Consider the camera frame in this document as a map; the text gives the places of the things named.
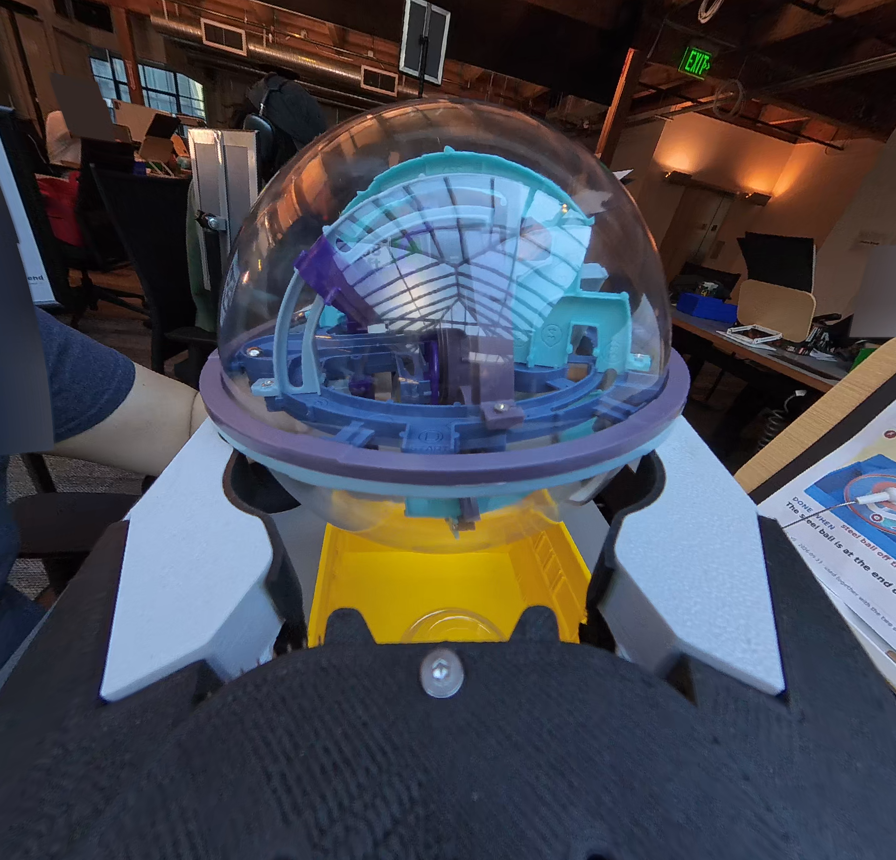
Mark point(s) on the beige rounded board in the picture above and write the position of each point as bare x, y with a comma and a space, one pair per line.
777, 310

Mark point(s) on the white wall vent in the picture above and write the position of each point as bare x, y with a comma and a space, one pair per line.
223, 36
379, 79

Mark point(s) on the green exit sign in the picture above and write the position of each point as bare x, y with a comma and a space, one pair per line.
696, 60

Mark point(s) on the white upright panel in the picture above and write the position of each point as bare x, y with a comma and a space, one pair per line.
210, 195

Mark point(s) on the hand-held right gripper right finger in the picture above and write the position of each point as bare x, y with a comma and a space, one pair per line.
700, 580

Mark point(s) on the clear plastic ball stand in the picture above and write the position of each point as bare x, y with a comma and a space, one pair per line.
455, 625

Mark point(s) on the blue plastic box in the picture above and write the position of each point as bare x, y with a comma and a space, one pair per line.
707, 307

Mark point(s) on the person's left forearm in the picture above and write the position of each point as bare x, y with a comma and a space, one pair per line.
126, 433

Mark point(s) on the yellow plastic bin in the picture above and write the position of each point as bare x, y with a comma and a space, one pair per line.
420, 580

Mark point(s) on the black monitor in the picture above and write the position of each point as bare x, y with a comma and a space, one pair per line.
777, 258

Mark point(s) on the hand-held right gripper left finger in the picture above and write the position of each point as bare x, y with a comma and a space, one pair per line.
182, 566

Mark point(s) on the black office chair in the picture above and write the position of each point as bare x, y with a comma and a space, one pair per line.
154, 244

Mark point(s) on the panel light on pole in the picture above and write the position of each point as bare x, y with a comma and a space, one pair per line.
423, 41

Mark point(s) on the clear plastic maze ball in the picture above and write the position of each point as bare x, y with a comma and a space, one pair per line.
420, 146

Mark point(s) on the wooden office desk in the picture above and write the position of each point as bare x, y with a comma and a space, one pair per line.
770, 366

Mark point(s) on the black framed tag sign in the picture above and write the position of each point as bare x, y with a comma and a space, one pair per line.
35, 258

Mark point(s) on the printed instruction sheet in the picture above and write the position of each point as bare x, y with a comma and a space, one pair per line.
840, 559

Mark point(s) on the person's blue shirt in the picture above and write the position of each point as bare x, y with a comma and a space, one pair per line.
84, 377

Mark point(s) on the open cardboard box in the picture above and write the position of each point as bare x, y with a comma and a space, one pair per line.
147, 135

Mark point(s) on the metal air duct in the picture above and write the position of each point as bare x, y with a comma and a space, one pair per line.
315, 62

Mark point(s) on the wooden pillar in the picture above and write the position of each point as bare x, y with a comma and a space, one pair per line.
623, 104

